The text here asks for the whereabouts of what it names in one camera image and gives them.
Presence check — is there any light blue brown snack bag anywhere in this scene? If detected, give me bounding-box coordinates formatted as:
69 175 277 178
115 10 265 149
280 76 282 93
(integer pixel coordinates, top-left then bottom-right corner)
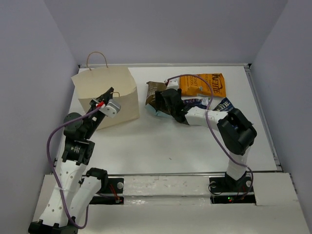
145 81 171 118

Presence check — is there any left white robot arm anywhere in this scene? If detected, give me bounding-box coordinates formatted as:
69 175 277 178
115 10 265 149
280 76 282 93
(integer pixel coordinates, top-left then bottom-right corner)
28 87 121 234

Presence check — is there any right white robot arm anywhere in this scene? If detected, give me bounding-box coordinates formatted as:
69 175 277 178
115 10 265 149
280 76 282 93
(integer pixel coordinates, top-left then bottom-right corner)
156 89 257 192

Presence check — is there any orange Kettle chips bag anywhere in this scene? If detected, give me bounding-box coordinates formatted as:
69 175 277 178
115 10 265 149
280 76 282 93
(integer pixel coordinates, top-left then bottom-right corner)
179 73 227 98

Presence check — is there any beige paper bag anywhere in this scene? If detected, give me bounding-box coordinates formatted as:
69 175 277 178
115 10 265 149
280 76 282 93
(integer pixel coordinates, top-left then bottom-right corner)
71 61 140 130

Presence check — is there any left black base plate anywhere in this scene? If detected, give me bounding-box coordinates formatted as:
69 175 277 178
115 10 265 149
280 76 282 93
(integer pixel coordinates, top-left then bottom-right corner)
89 177 124 205

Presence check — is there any purple snack bag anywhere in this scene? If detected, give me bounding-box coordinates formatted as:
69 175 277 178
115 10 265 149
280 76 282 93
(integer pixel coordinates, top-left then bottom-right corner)
182 97 210 109

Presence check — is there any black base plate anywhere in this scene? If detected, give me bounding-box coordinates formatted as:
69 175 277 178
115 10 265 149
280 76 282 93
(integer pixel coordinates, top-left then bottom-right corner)
89 177 124 205
208 176 256 204

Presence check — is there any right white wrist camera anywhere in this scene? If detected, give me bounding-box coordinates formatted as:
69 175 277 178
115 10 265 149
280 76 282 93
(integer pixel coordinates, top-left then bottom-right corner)
166 78 179 90

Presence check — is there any silver metal rail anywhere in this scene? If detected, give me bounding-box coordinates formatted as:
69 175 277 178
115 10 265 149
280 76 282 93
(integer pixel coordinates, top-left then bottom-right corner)
108 172 225 177

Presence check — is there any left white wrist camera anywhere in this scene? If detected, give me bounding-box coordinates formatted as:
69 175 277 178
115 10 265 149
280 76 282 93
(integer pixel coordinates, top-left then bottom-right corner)
100 99 121 118

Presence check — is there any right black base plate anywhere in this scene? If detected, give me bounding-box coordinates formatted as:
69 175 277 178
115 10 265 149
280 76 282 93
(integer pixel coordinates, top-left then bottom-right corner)
208 176 256 204

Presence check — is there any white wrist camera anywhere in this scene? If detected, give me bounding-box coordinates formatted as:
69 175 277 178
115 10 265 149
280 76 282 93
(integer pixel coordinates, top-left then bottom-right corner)
166 78 179 90
100 99 121 118

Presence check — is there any blue potato chips bag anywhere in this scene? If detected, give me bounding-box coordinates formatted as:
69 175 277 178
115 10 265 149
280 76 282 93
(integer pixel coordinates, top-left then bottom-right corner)
213 97 234 112

